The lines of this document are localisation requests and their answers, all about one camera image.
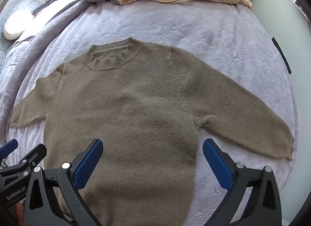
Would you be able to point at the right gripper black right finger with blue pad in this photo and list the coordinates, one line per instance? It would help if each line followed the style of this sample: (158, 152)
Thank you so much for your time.
(263, 206)

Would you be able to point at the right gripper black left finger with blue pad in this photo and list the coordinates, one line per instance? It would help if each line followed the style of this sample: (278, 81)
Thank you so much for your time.
(41, 204)

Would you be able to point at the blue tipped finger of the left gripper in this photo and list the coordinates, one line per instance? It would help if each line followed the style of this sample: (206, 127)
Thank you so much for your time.
(8, 148)

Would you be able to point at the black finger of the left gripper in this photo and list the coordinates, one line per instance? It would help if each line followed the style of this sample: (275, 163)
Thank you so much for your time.
(32, 159)

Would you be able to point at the olive brown knit sweater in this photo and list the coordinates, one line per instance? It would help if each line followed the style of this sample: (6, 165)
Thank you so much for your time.
(147, 103)

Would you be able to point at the white round cushion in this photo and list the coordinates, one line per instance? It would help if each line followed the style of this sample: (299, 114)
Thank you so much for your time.
(16, 24)

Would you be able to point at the grey quilted headboard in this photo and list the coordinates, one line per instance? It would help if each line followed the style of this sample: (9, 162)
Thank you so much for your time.
(28, 5)

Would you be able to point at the lavender embossed bed blanket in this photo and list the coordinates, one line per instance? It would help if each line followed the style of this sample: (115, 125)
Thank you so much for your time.
(230, 38)

